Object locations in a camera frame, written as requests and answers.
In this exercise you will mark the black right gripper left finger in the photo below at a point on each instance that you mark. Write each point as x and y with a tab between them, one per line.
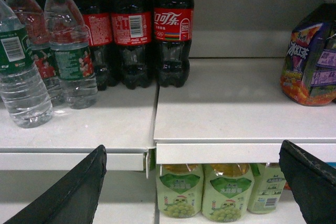
72	199

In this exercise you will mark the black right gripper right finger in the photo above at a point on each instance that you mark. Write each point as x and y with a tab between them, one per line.
312	183

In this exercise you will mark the white left shelf board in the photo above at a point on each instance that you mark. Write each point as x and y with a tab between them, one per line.
122	120

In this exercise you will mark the white shelf board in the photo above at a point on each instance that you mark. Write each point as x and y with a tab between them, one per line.
122	120
234	111

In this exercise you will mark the white right shelf board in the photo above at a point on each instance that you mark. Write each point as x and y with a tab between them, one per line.
234	111

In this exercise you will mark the front water bottle green label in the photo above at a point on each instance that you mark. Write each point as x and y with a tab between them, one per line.
23	91

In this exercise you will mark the water bottle green label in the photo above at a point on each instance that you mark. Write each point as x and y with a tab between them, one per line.
70	43
23	91

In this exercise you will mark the right water bottle green label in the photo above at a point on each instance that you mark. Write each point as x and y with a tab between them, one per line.
70	43

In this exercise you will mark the middle water bottle red label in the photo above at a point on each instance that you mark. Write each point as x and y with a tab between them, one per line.
31	15

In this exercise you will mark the right green grape juice bottle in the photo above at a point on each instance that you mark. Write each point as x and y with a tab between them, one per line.
267	188

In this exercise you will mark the green grape juice bottle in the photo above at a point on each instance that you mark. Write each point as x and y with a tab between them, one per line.
267	188
179	189
226	192

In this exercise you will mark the middle green grape juice bottle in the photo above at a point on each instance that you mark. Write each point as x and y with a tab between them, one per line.
226	192

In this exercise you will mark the purple iced tea bottle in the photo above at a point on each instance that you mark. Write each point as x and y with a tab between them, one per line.
308	74

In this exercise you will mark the left green grape juice bottle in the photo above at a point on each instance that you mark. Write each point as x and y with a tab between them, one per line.
179	189

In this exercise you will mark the left cola bottle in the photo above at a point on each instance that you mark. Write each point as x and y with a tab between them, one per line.
98	23

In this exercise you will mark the middle cola bottle barcode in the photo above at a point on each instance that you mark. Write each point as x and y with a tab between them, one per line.
132	31

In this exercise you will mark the right cola bottle red label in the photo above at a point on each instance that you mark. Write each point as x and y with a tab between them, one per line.
173	27

